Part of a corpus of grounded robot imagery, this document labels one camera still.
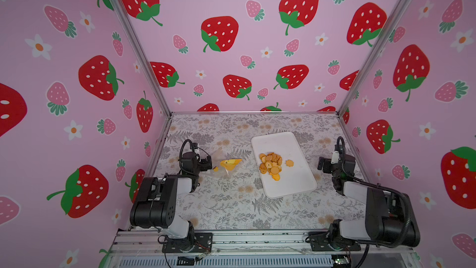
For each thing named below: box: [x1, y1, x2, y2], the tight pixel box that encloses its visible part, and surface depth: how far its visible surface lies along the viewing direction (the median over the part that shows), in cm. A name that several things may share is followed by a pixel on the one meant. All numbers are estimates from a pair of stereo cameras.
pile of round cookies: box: [259, 151, 283, 182], surface depth 96 cm
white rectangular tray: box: [251, 131, 308, 164], surface depth 109 cm
